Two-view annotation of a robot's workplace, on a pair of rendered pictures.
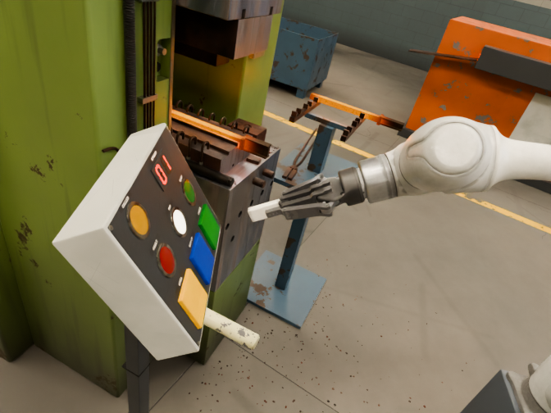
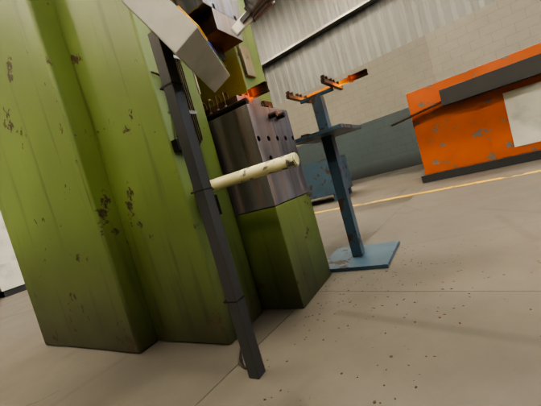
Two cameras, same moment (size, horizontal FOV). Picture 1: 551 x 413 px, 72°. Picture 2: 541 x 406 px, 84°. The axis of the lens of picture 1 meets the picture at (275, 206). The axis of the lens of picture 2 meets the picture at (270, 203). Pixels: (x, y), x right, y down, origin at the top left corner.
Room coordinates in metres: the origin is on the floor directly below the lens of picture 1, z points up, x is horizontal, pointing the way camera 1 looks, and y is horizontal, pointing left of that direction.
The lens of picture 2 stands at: (-0.32, -0.16, 0.56)
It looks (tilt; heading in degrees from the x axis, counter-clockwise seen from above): 3 degrees down; 14
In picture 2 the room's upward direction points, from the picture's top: 16 degrees counter-clockwise
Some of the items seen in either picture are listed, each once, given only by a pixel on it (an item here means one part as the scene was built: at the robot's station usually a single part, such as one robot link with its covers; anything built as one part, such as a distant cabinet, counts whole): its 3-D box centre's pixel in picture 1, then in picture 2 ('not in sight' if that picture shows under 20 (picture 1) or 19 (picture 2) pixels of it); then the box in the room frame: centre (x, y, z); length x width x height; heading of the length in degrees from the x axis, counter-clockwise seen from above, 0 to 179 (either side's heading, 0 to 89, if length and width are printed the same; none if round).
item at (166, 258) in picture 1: (166, 260); not in sight; (0.43, 0.15, 1.09); 0.05 x 0.03 x 0.04; 163
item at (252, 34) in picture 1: (188, 15); (196, 46); (1.14, 0.36, 1.32); 0.42 x 0.20 x 0.10; 73
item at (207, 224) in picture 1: (207, 227); not in sight; (0.63, 0.13, 1.01); 0.07 x 0.05 x 0.07; 8
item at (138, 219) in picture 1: (138, 220); not in sight; (0.42, 0.19, 1.16); 0.05 x 0.03 x 0.04; 163
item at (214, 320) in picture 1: (190, 307); (243, 176); (0.72, 0.17, 0.62); 0.44 x 0.05 x 0.05; 73
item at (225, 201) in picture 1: (184, 190); (236, 168); (1.20, 0.35, 0.69); 0.56 x 0.38 x 0.45; 73
